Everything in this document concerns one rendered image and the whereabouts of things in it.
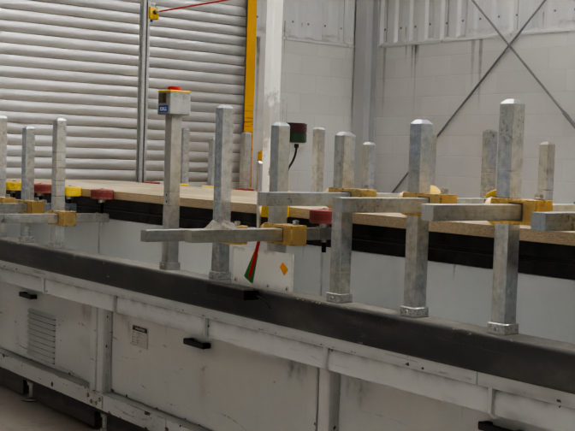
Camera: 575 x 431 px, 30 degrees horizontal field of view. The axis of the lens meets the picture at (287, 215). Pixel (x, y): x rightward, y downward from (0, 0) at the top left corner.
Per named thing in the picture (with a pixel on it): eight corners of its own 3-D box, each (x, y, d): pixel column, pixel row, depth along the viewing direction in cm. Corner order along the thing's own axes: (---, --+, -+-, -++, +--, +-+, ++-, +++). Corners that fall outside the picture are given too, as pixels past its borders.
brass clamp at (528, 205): (533, 227, 204) (534, 200, 203) (479, 221, 214) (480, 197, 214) (554, 226, 208) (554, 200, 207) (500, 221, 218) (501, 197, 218)
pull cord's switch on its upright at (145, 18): (145, 221, 534) (150, -3, 529) (129, 219, 546) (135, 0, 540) (158, 221, 539) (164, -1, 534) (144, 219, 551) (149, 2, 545)
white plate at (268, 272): (291, 295, 263) (292, 254, 263) (230, 283, 284) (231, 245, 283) (293, 294, 264) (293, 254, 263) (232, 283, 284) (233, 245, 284)
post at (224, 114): (217, 282, 290) (222, 104, 288) (210, 280, 293) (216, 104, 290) (228, 281, 292) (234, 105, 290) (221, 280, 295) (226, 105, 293)
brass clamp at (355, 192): (358, 211, 243) (358, 189, 243) (320, 208, 254) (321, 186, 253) (378, 211, 247) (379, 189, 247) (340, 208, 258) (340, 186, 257)
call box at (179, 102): (169, 116, 306) (170, 89, 305) (157, 116, 311) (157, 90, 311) (190, 117, 310) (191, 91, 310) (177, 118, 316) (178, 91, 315)
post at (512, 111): (503, 343, 211) (513, 98, 209) (489, 339, 214) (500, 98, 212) (514, 341, 214) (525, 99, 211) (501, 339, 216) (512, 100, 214)
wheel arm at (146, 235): (146, 245, 271) (146, 228, 271) (139, 244, 274) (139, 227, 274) (282, 241, 298) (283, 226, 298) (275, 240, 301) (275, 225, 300)
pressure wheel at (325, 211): (321, 254, 271) (323, 209, 271) (301, 250, 277) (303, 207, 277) (345, 253, 276) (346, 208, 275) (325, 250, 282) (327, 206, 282)
